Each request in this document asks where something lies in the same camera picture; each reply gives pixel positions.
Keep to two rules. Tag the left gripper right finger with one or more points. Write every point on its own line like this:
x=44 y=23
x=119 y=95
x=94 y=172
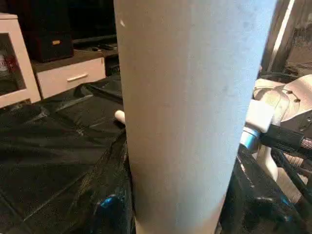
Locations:
x=253 y=204

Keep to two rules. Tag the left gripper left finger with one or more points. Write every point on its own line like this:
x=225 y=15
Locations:
x=107 y=200

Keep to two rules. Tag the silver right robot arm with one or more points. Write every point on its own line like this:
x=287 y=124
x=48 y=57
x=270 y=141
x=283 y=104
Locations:
x=292 y=105

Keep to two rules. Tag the black work mat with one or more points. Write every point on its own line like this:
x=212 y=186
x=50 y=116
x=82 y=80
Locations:
x=48 y=156

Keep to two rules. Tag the dark low sideboard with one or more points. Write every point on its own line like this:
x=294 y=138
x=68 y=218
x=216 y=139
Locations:
x=95 y=43

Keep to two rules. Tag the white glass-door cabinet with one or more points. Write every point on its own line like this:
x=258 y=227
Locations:
x=12 y=63

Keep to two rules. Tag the large black box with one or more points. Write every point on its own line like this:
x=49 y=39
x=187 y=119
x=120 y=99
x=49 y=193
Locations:
x=44 y=34

